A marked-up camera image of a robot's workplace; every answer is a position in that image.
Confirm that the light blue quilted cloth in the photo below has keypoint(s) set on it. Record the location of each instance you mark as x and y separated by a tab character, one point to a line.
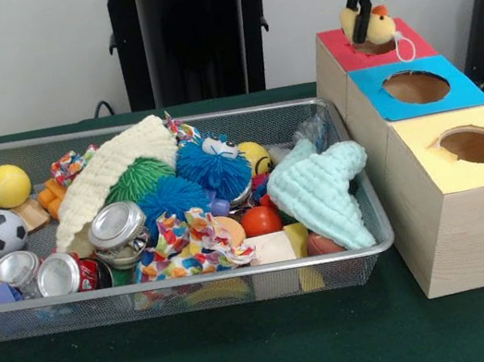
318	186

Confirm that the cream quilted cloth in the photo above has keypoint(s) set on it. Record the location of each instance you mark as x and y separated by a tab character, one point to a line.
124	150

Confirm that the black and white soccer ball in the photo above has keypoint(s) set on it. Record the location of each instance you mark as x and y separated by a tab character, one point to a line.
0	233

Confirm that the red soda can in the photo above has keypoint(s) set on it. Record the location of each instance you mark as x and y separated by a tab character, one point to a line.
73	274

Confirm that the blue spiky rubber ball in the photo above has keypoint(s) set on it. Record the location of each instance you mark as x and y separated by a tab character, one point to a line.
170	200

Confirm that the blue spiky ball with eyes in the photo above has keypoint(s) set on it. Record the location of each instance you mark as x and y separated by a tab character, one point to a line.
217	171

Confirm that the colourful patterned cloth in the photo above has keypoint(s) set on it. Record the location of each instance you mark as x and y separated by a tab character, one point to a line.
192	246

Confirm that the yellow chick plush toy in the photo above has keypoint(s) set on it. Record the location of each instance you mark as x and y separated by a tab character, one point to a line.
381	27

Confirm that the red rubber ball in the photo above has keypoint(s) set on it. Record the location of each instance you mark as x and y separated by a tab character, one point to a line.
261	220

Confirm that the yellow ball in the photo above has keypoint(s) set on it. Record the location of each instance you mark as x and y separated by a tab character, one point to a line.
7	186

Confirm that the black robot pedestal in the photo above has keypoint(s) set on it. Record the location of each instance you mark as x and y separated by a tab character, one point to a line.
197	34

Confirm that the wooden box with three holes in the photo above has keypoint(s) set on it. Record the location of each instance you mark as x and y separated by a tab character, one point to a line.
476	233

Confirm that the dark green table cloth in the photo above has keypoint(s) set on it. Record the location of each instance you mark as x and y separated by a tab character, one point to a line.
253	352

